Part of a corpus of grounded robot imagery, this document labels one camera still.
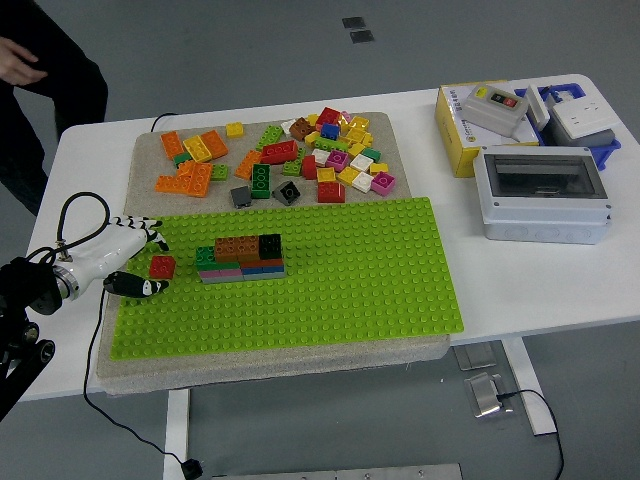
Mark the person's right hand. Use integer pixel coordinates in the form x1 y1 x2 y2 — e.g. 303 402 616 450
0 37 49 85

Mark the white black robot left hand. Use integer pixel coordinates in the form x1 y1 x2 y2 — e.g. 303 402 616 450
62 214 171 301

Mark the red square toy brick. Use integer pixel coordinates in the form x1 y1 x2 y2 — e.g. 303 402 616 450
148 254 177 280
315 106 343 131

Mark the red long toy brick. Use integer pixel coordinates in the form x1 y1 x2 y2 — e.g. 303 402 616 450
259 140 300 165

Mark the orange long toy brick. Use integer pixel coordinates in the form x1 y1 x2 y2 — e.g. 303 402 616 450
199 129 230 160
188 162 214 199
153 173 190 194
234 149 264 181
159 130 187 161

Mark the green long toy brick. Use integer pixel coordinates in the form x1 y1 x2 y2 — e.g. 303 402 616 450
195 246 242 272

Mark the brown square toy brick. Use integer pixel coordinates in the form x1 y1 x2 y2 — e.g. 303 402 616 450
214 236 240 264
237 235 261 262

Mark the yellow long toy brick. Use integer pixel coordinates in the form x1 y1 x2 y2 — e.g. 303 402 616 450
182 134 214 164

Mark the black square toy brick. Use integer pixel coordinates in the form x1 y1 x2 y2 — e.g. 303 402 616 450
258 233 284 261

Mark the dark green long brick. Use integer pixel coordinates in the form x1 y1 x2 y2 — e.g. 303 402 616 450
249 163 273 200

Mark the black hollow toy brick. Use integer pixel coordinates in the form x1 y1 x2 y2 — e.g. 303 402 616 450
272 180 303 207

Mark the light green long brick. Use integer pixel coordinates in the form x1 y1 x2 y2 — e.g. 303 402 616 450
255 124 284 153
313 137 350 154

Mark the green studded baseplate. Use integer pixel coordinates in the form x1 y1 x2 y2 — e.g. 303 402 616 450
109 196 466 361

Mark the magenta square toy brick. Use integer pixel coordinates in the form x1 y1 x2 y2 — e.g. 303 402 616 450
324 148 350 173

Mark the pink square toy brick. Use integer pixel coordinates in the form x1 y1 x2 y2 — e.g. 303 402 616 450
370 171 398 198

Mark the person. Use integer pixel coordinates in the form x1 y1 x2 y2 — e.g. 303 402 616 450
0 9 109 217

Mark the grey-brown foam mat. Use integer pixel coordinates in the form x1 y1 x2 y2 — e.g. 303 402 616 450
94 110 451 397

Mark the white table leg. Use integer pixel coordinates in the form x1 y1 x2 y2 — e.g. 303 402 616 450
163 387 192 480
501 337 558 436

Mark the yellow white cardboard box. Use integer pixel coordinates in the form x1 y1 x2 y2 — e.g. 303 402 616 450
433 81 542 179

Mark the metal floor plate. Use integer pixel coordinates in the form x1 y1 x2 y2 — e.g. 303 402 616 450
453 343 500 372

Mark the metal floor socket cover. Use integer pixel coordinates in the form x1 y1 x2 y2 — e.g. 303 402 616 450
463 372 515 422

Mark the grey plastic box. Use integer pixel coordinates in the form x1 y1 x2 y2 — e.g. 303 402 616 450
542 119 617 149

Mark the blue plastic bin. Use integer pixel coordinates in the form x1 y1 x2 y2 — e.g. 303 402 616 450
514 82 623 172

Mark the black cord with plug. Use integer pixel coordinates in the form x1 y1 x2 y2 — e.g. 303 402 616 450
82 112 205 480

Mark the long metal base plate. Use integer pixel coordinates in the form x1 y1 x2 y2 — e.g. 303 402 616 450
209 463 464 480

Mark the grey push button switch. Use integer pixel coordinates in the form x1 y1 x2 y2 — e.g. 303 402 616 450
462 83 530 138

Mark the black floor cable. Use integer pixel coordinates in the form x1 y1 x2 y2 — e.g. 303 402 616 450
496 388 566 480

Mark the grey enclosure with clear lid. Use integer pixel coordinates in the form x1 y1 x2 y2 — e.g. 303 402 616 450
472 144 613 246

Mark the white switch plate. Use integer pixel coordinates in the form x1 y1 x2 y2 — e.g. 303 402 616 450
524 84 552 132

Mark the white wall socket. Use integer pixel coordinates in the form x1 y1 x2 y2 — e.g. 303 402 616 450
549 97 621 140

